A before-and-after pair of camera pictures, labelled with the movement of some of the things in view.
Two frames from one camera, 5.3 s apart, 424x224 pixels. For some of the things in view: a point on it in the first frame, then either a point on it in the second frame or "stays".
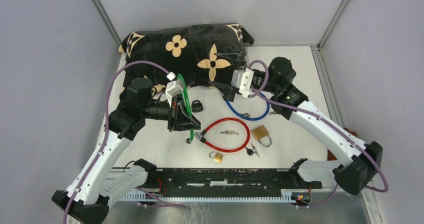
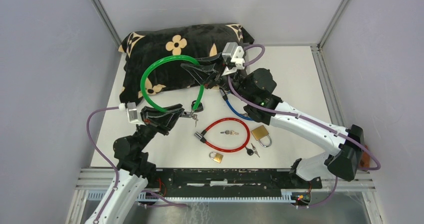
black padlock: [197, 106] stays
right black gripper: [237, 56] to [203, 72]
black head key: [249, 151] stays
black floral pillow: [188, 51] stays
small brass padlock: [218, 157] stays
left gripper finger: [189, 123] to [151, 112]
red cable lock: [201, 136] stays
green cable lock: [184, 83] to [152, 63]
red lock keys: [229, 132] stays
